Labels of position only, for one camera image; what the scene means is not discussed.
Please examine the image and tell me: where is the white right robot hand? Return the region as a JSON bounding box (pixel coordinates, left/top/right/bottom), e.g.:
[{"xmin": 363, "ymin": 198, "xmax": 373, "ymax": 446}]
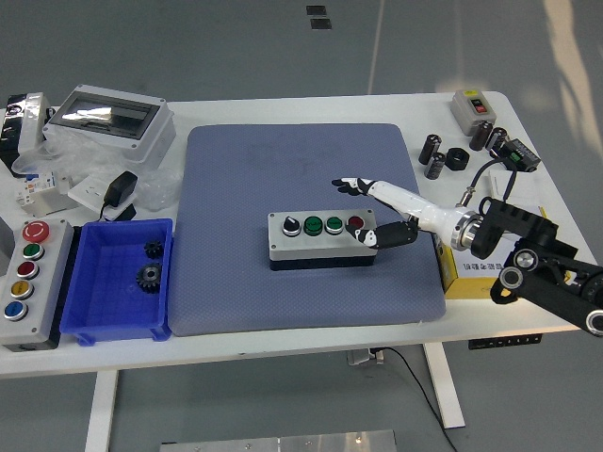
[{"xmin": 331, "ymin": 176, "xmax": 462, "ymax": 250}]

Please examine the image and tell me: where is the grey four-button control box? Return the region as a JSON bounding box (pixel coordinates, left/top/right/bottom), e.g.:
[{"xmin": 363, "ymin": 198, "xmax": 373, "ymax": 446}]
[{"xmin": 267, "ymin": 208, "xmax": 380, "ymax": 272}]

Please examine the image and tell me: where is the grey five-button control box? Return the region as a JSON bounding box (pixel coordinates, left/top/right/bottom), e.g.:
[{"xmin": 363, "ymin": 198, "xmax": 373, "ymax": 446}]
[{"xmin": 0, "ymin": 218, "xmax": 76, "ymax": 352}]

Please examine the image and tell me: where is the black cylindrical capacitor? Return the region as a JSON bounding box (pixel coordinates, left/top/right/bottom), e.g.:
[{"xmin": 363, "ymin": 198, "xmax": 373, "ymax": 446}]
[
  {"xmin": 423, "ymin": 151, "xmax": 448, "ymax": 181},
  {"xmin": 468, "ymin": 120, "xmax": 494, "ymax": 152},
  {"xmin": 419, "ymin": 133, "xmax": 443, "ymax": 166},
  {"xmin": 484, "ymin": 125, "xmax": 509, "ymax": 159}
]

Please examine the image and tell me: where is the black hex nut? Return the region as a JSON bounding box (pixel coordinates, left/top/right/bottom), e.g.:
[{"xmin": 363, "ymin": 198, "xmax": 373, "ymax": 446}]
[{"xmin": 445, "ymin": 147, "xmax": 470, "ymax": 171}]

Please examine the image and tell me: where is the yellow and white cardboard box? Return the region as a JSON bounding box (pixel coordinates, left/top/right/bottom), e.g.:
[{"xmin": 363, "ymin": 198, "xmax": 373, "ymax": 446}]
[{"xmin": 432, "ymin": 202, "xmax": 574, "ymax": 301}]

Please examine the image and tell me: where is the black module with green terminal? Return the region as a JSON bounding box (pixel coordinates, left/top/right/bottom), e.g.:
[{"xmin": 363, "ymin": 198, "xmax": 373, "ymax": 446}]
[{"xmin": 494, "ymin": 137, "xmax": 542, "ymax": 173}]

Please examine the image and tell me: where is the black table control panel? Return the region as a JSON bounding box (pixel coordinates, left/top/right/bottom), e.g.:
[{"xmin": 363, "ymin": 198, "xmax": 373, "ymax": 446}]
[{"xmin": 467, "ymin": 332, "xmax": 543, "ymax": 351}]

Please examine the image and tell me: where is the grey box under table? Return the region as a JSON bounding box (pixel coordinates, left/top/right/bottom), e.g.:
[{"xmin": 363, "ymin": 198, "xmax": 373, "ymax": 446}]
[{"xmin": 347, "ymin": 347, "xmax": 385, "ymax": 366}]

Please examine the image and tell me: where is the white table leg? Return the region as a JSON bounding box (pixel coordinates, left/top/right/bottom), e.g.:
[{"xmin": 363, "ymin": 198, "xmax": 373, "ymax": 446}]
[
  {"xmin": 84, "ymin": 369, "xmax": 120, "ymax": 452},
  {"xmin": 422, "ymin": 342, "xmax": 467, "ymax": 429}
]

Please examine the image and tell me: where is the blue-grey table mat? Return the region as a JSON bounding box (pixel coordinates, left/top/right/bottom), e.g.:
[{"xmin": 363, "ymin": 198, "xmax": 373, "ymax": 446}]
[{"xmin": 171, "ymin": 122, "xmax": 448, "ymax": 337}]

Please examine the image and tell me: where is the silver metal floor plate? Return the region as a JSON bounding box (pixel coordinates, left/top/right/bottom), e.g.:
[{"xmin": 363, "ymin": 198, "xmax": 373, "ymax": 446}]
[{"xmin": 159, "ymin": 428, "xmax": 398, "ymax": 452}]

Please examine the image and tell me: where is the large black gear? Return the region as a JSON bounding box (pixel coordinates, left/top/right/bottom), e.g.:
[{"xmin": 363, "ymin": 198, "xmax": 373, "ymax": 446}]
[{"xmin": 135, "ymin": 262, "xmax": 164, "ymax": 296}]

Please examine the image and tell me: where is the black power adapter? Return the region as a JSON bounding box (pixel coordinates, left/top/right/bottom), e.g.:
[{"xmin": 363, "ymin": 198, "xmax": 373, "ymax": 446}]
[{"xmin": 97, "ymin": 169, "xmax": 139, "ymax": 221}]

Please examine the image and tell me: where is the blue plastic bin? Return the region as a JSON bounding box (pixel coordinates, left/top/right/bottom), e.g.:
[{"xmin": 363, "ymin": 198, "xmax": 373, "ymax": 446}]
[{"xmin": 59, "ymin": 217, "xmax": 174, "ymax": 345}]

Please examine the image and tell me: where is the clear plastic bag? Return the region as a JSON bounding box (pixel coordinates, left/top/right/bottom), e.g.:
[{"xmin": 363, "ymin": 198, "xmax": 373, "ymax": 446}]
[{"xmin": 11, "ymin": 126, "xmax": 183, "ymax": 211}]

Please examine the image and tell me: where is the white circuit breaker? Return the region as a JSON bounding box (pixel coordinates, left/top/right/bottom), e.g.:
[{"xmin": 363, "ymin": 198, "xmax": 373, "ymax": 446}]
[{"xmin": 13, "ymin": 169, "xmax": 65, "ymax": 208}]

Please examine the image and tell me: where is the grey object at table edge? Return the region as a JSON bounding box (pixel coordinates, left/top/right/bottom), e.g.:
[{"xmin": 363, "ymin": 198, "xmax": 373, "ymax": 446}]
[{"xmin": 0, "ymin": 217, "xmax": 15, "ymax": 263}]

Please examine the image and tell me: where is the white wall switch plate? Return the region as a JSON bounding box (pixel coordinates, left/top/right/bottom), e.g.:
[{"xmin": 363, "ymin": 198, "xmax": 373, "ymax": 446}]
[{"xmin": 488, "ymin": 168, "xmax": 541, "ymax": 208}]

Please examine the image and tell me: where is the grey two-button switch box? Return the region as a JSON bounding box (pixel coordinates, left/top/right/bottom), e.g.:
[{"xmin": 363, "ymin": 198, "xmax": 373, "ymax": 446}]
[{"xmin": 449, "ymin": 89, "xmax": 494, "ymax": 137}]

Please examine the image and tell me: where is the black cable under table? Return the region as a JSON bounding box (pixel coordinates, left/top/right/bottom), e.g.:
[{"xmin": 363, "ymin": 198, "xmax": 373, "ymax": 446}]
[{"xmin": 375, "ymin": 347, "xmax": 459, "ymax": 452}]

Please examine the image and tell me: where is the grey enclosure with window lid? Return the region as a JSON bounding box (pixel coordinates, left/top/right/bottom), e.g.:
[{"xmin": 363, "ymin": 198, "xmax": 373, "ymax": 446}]
[{"xmin": 41, "ymin": 84, "xmax": 176, "ymax": 165}]

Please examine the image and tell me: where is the white wall socket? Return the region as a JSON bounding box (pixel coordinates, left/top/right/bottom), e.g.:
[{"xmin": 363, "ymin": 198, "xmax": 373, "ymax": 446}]
[{"xmin": 67, "ymin": 173, "xmax": 138, "ymax": 222}]

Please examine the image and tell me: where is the silver metal bracket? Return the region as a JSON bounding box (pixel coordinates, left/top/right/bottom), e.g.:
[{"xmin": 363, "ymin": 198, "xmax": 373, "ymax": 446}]
[{"xmin": 32, "ymin": 190, "xmax": 79, "ymax": 219}]

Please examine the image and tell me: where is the white and black wrapped enclosure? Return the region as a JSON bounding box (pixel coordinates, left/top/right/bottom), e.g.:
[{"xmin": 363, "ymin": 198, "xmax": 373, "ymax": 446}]
[{"xmin": 0, "ymin": 92, "xmax": 56, "ymax": 178}]

